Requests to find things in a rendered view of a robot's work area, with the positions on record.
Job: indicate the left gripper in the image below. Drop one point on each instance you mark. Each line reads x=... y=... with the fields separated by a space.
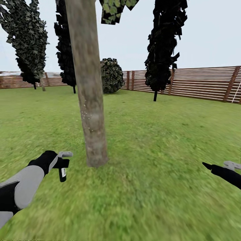
x=63 y=164

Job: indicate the bush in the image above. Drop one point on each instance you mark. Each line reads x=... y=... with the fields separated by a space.
x=112 y=75

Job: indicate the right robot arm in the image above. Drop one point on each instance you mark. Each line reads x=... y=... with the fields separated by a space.
x=227 y=172

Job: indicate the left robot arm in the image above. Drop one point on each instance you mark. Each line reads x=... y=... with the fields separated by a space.
x=17 y=192

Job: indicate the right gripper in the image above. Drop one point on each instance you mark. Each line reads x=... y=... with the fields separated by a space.
x=224 y=173

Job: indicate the pesticide atomizer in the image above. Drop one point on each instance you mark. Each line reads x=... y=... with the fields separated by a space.
x=62 y=174

